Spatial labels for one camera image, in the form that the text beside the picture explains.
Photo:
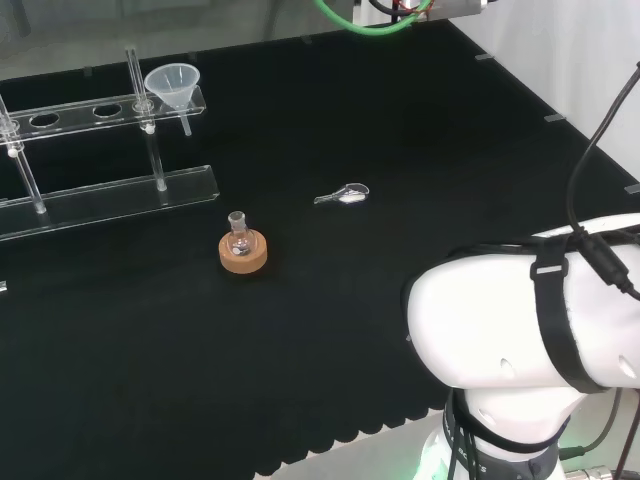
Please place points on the translucent plastic funnel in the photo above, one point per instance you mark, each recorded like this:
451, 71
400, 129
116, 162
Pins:
172, 87

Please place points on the black cloth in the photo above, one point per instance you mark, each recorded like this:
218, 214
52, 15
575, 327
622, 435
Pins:
320, 325

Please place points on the small round-bottom glass flask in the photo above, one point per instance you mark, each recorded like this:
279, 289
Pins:
238, 240

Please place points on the clear acrylic funnel stand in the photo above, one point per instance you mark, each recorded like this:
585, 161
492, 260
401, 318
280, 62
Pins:
100, 200

